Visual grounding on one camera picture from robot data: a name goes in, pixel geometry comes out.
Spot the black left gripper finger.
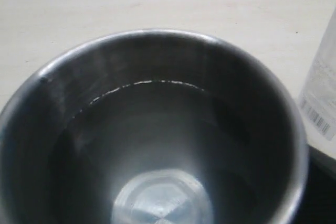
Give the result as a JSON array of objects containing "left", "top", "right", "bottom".
[{"left": 292, "top": 146, "right": 335, "bottom": 224}]

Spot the steel cup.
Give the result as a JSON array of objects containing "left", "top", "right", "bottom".
[{"left": 1, "top": 29, "right": 309, "bottom": 223}]

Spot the clear plastic tall container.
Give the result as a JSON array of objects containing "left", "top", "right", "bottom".
[{"left": 299, "top": 13, "right": 335, "bottom": 159}]

